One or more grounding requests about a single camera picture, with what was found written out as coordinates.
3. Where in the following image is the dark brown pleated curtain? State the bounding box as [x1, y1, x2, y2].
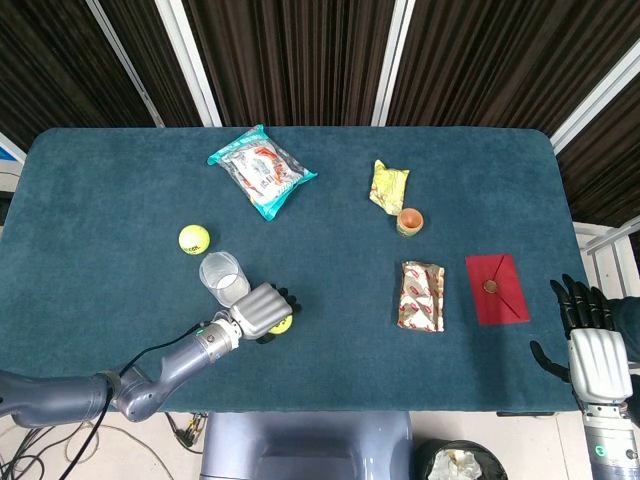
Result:
[0, 0, 640, 229]

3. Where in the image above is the teal snack bag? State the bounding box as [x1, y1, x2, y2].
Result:
[207, 124, 319, 222]

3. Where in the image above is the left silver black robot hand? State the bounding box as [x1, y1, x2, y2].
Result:
[229, 282, 305, 346]

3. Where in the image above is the crumpled yellow wrapper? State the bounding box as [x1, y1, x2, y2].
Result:
[368, 159, 411, 217]

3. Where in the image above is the white metal rack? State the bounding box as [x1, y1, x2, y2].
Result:
[573, 219, 640, 301]

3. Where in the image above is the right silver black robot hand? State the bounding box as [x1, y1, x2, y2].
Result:
[529, 273, 634, 404]

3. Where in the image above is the small orange green cup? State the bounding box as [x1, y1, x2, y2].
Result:
[396, 207, 426, 239]

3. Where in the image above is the crumpled white paper trash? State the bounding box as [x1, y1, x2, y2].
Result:
[429, 448, 485, 480]

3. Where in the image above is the gold red snack packet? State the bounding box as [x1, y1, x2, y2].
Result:
[397, 260, 446, 333]

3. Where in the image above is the black power strip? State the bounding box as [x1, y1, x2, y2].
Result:
[167, 412, 207, 454]

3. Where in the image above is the teal table cloth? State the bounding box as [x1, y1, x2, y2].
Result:
[0, 126, 589, 414]

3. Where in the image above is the black trash bin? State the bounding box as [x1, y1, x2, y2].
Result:
[414, 439, 509, 480]

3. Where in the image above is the clear plastic cup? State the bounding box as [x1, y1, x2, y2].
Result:
[198, 251, 252, 307]

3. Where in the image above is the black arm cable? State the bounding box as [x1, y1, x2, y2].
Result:
[49, 322, 216, 480]

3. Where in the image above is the white frame bar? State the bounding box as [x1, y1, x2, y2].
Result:
[370, 0, 412, 128]
[153, 0, 224, 128]
[549, 37, 640, 155]
[84, 0, 166, 129]

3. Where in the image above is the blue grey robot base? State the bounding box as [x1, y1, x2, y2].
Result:
[199, 411, 416, 480]

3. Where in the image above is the red envelope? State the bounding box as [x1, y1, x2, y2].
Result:
[464, 253, 531, 327]

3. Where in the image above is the beige floor cable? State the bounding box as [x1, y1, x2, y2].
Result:
[64, 418, 169, 464]

